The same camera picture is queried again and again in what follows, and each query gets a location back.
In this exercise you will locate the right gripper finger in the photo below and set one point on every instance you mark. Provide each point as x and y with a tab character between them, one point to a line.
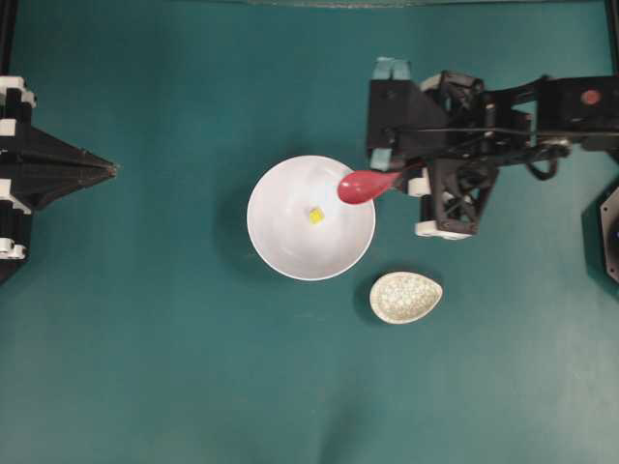
453	194

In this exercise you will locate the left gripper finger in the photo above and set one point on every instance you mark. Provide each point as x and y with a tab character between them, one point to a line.
27	190
20	136

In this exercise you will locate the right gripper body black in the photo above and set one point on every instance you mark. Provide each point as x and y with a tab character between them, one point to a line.
483	124

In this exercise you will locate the red plastic spoon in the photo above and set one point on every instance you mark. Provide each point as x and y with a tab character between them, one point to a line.
362	186

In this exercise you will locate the yellow hexagonal prism block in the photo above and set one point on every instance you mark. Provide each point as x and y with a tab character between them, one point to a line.
316	215

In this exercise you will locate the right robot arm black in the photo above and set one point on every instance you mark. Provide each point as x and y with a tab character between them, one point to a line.
579	111

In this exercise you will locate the white round bowl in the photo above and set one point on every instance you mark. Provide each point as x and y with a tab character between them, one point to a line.
298	225

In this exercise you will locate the crackle glazed small dish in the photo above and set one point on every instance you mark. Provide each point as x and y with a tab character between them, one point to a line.
403	297

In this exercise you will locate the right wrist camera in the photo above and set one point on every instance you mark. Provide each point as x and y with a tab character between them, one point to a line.
401	121

